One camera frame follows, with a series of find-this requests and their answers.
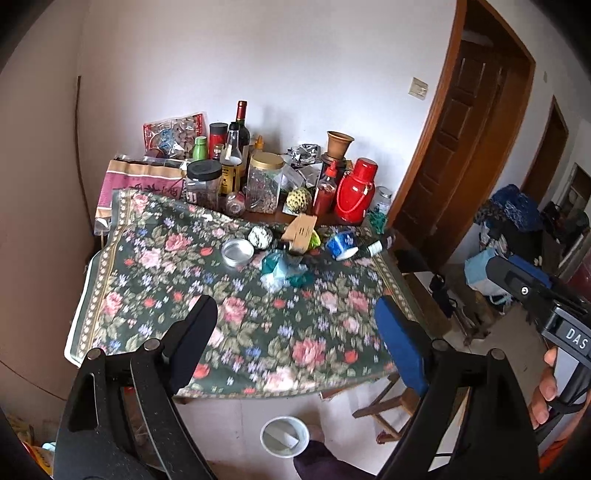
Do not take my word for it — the clear glass jar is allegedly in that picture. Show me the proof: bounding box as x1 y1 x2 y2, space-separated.
369 185 394 215

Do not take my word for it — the green floral tablecloth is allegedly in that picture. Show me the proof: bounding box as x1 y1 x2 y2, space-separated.
65 189 419 400

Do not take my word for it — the red bag of nuts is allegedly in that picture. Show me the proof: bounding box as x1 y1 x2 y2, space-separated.
143 113 208 160

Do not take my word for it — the brown wooden door frame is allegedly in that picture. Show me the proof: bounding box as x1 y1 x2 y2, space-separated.
522 95 570 204

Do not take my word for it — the white round bin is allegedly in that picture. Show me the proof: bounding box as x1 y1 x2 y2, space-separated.
259 416 309 459

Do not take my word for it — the brown clay vase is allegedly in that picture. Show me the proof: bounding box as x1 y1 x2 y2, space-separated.
321 130 355 174

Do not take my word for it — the clear bottle yellow label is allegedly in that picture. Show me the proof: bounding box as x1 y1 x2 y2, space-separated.
219 121 245 195

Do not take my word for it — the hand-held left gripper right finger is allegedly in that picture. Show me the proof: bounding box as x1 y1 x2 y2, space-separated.
375 295 541 480

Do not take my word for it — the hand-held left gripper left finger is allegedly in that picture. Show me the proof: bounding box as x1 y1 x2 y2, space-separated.
53 294 219 480

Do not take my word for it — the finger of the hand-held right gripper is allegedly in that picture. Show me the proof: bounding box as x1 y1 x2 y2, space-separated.
512 259 555 289
488 255 561 319

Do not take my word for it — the orange printed bag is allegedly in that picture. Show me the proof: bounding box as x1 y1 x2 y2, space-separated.
7 413 56 478

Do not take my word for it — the clear plastic bag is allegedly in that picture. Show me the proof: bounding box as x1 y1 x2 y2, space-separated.
281 164 324 190

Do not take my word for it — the teal plastic wrapper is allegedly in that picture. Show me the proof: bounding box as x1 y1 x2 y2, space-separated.
259 251 309 291

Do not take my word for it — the red label jar black lid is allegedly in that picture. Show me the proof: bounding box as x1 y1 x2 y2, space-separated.
209 122 229 161

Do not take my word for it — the crumpled silver foil wrapper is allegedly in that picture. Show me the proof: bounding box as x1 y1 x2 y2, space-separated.
281 144 322 167

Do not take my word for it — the dark wine bottle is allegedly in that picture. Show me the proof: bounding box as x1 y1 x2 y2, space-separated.
235 100 251 153

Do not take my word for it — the gold lid plastic jar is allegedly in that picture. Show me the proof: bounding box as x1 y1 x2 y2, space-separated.
245 152 285 214

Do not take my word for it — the light blue box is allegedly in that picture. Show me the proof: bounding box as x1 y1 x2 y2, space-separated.
464 249 509 296

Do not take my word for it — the red sauce bottle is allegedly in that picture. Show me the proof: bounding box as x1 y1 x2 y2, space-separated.
313 161 338 215

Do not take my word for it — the wooden table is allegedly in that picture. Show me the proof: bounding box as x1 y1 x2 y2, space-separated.
85 203 451 407

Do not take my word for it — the red thermos flask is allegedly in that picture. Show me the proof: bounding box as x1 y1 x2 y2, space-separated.
335 158 378 224

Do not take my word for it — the pink printed bag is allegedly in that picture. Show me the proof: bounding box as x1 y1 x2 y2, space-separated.
95 157 188 232

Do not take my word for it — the person's right hand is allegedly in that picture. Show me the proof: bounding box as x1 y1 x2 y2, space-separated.
529 346 559 430

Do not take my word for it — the small cardboard box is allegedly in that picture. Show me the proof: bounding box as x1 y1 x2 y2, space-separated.
281 213 318 254

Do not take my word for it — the brown wooden door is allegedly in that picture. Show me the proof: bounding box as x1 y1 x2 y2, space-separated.
392 0 536 273

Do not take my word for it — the custard apple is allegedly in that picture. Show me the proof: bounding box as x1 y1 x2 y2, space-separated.
286 187 311 212

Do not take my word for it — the small dark bottle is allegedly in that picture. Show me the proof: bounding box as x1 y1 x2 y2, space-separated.
358 231 398 258

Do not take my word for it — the person's right leg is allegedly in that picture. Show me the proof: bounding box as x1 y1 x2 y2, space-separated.
294 440 352 480

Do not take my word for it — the blue and white cup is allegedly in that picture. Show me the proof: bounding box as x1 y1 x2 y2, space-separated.
325 231 360 261

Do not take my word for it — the round metal tin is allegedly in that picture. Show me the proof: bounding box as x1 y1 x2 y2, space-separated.
221 239 256 267

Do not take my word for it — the black lid plastic jar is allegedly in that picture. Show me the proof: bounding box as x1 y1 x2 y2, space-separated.
185 159 223 210

